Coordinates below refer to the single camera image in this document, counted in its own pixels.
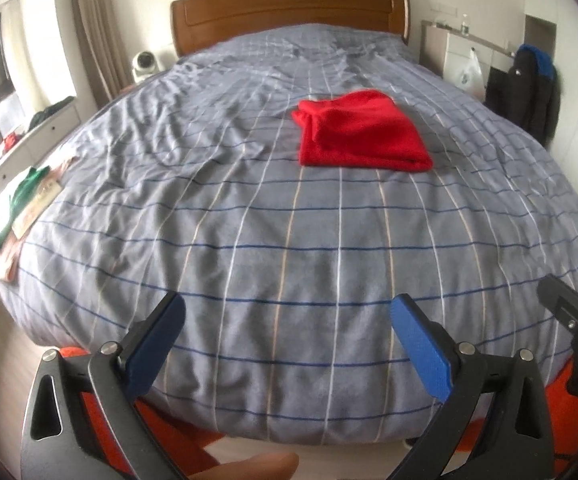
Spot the green folded garment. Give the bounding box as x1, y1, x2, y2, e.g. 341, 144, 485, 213
0, 166, 50, 248

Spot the white plastic bag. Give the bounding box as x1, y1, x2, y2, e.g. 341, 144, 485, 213
456, 48, 486, 102

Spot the brown wooden headboard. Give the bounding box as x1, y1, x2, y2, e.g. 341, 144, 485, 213
170, 0, 410, 56

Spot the red knit sweater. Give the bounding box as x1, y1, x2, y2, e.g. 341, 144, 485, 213
292, 90, 433, 174

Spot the pink folded garment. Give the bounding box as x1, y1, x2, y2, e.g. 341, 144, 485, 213
0, 156, 77, 283

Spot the white drawer unit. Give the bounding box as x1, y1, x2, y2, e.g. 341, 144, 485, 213
0, 99, 84, 193

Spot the person's left hand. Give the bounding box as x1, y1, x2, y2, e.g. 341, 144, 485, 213
193, 453, 300, 480

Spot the white bedside cabinet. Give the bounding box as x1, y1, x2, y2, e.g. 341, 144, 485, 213
419, 21, 514, 89

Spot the beige curtain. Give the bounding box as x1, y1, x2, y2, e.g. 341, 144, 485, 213
72, 0, 132, 108

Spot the grey plaid duvet cover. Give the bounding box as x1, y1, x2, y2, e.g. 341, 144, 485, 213
0, 25, 578, 444

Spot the white round camera device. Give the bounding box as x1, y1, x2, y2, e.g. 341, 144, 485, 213
132, 51, 161, 84

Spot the orange fuzzy blanket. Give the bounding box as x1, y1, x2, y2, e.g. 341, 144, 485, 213
80, 362, 578, 479

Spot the black and blue backpack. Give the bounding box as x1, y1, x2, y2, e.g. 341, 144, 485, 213
484, 44, 561, 148

